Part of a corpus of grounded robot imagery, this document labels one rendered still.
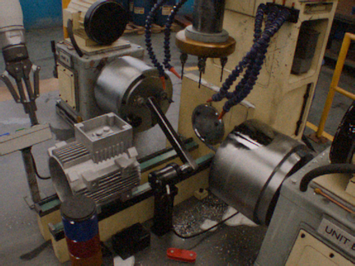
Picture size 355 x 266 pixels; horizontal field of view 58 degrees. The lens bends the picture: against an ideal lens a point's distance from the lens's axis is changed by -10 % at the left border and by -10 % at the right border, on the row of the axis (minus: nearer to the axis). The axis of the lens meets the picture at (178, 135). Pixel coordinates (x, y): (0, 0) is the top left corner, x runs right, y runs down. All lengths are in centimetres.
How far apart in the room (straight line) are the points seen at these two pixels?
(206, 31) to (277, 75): 28
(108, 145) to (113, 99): 37
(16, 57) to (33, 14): 553
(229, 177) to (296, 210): 21
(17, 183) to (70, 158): 48
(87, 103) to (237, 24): 65
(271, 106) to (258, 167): 36
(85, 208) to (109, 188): 35
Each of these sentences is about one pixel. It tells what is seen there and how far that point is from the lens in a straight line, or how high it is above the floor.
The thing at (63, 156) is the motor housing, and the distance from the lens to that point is 88.
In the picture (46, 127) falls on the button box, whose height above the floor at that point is 107.
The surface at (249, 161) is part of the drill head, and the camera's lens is 86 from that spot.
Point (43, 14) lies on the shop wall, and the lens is 663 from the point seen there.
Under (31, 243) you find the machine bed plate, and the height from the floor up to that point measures 80.
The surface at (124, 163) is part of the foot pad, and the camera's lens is 89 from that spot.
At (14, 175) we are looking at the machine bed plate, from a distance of 136.
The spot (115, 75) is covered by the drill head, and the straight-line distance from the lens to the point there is 125.
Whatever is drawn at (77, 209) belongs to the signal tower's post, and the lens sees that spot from 56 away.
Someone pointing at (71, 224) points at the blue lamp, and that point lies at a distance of 56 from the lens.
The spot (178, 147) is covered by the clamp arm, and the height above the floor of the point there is 106.
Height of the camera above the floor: 160
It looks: 32 degrees down
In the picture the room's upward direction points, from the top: 5 degrees clockwise
